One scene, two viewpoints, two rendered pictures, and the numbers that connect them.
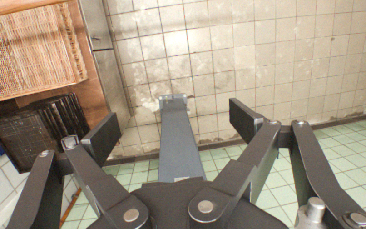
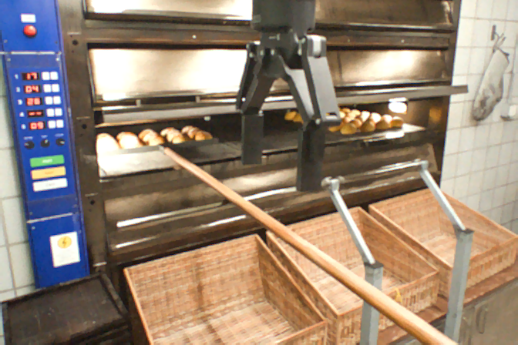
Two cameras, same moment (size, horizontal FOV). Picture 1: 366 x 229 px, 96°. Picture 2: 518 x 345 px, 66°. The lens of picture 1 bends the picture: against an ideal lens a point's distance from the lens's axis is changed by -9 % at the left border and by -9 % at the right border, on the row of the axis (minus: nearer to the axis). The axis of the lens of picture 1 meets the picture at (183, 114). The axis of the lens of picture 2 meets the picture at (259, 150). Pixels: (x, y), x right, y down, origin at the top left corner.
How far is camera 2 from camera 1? 0.52 m
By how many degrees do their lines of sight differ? 89
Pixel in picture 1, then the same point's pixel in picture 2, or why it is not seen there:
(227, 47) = not seen: outside the picture
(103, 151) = (250, 127)
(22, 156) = (36, 305)
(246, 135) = (304, 142)
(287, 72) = not seen: outside the picture
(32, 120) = (109, 313)
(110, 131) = (254, 145)
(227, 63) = not seen: outside the picture
